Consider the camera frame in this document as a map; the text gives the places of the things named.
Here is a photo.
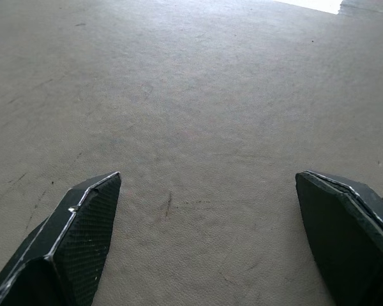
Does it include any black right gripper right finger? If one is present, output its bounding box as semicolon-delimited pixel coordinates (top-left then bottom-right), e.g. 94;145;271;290
295;170;383;306

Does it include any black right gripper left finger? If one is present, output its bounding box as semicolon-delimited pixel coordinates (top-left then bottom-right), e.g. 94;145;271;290
0;171;122;306

